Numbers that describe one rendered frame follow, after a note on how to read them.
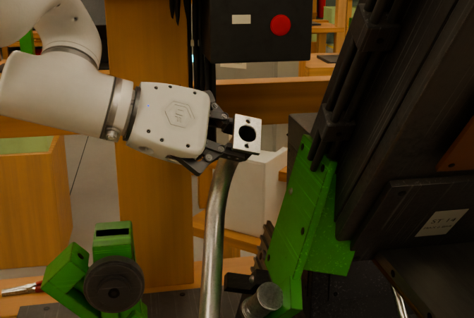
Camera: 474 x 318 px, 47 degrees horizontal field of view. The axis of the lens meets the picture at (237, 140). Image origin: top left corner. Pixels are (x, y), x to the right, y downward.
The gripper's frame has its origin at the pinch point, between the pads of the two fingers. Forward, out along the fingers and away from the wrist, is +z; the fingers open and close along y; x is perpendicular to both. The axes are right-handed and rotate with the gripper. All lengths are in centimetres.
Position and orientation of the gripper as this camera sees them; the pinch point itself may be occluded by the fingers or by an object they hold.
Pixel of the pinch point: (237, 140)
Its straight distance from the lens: 77.7
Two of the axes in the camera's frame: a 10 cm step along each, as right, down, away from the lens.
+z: 9.3, 2.3, 2.9
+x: -3.7, 4.2, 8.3
